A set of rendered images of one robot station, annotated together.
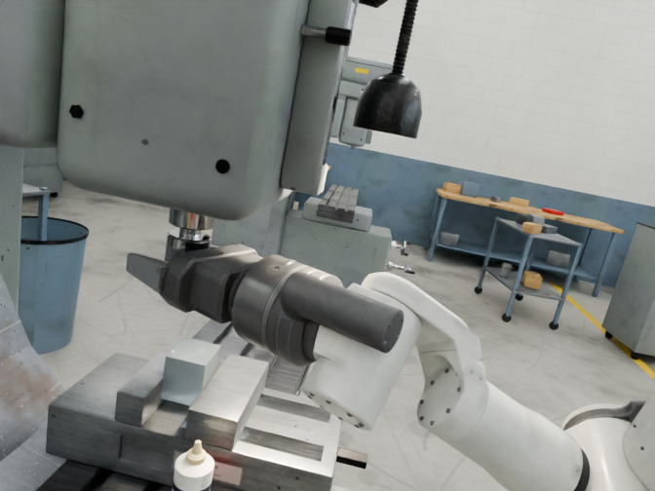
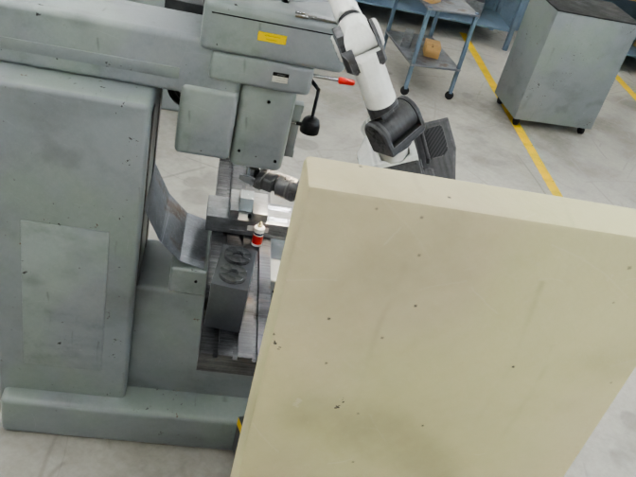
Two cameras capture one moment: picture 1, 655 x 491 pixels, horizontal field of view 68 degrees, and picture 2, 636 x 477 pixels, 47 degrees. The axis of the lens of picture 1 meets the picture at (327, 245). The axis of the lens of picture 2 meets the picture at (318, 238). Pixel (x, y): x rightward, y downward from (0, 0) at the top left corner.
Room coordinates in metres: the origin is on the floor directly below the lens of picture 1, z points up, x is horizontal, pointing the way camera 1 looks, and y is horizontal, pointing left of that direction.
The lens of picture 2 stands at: (-1.82, 0.54, 2.64)
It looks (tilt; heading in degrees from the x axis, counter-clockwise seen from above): 35 degrees down; 343
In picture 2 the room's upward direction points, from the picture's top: 15 degrees clockwise
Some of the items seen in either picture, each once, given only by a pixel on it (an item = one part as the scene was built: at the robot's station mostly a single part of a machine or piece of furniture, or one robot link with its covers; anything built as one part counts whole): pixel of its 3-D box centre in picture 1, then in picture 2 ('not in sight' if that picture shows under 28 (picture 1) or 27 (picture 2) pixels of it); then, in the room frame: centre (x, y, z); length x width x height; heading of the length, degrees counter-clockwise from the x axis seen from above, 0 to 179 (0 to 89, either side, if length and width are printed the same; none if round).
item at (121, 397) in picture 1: (208, 415); (251, 213); (0.56, 0.11, 1.01); 0.35 x 0.15 x 0.11; 85
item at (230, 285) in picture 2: not in sight; (231, 286); (0.06, 0.22, 1.06); 0.22 x 0.12 x 0.20; 168
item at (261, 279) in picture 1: (249, 293); (274, 183); (0.45, 0.07, 1.23); 0.13 x 0.12 x 0.10; 150
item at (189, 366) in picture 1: (192, 371); (246, 201); (0.56, 0.14, 1.07); 0.06 x 0.05 x 0.06; 175
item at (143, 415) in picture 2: not in sight; (158, 377); (0.52, 0.40, 0.10); 1.20 x 0.60 x 0.20; 85
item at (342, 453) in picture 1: (351, 457); not in sight; (0.55, -0.08, 1.00); 0.04 x 0.02 x 0.02; 85
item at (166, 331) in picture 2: not in sight; (229, 326); (0.50, 0.12, 0.46); 0.81 x 0.32 x 0.60; 85
